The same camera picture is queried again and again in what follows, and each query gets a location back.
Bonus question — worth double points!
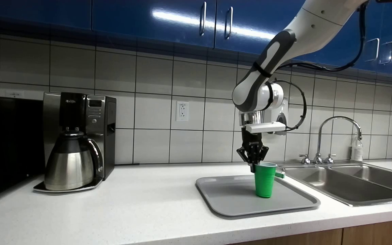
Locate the black steel coffee maker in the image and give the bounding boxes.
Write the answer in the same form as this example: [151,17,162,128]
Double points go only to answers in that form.
[34,93,116,194]

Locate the clear soap bottle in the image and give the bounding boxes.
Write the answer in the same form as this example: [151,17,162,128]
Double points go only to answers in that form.
[350,139,363,161]

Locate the stainless steel double sink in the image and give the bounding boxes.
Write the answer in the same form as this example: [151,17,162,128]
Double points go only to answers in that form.
[282,164,392,207]

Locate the white wall outlet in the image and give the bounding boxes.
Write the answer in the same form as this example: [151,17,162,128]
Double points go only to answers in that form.
[176,101,189,121]

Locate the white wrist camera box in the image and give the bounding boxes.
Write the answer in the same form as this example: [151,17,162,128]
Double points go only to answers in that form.
[239,112,286,134]

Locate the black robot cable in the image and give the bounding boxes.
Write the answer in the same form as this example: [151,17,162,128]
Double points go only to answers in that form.
[268,0,370,134]

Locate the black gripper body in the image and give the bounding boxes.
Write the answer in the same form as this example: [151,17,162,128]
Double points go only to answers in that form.
[237,130,268,165]

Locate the black microwave oven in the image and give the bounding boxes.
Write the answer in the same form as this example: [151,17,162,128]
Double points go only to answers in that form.
[0,97,45,194]

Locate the green plastic cup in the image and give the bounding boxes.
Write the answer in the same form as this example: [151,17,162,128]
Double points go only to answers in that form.
[254,165,276,199]

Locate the wooden lower cabinets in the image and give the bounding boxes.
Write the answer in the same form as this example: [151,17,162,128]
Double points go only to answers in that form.
[235,222,392,245]

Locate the blue upper cabinets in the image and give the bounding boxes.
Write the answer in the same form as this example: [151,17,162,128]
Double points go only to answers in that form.
[0,0,392,77]

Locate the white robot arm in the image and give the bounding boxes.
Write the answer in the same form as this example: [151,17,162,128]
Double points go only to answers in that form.
[231,0,369,172]

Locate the chrome gooseneck faucet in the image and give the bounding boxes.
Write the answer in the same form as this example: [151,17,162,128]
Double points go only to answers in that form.
[298,115,365,166]

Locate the grey plastic tray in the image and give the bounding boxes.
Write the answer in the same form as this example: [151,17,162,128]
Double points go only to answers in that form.
[196,176,320,219]

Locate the steel coffee carafe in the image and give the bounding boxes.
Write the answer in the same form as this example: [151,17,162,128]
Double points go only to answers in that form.
[43,134,102,192]

